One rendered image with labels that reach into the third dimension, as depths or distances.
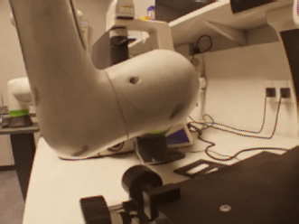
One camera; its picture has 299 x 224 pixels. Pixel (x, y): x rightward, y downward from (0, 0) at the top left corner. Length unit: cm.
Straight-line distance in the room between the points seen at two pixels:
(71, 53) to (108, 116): 9
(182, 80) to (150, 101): 5
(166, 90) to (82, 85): 10
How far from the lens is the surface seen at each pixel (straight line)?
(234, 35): 108
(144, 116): 26
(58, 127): 25
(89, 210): 22
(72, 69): 25
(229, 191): 21
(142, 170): 22
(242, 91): 101
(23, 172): 119
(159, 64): 27
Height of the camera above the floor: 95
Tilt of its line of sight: 6 degrees down
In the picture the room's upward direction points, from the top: 3 degrees counter-clockwise
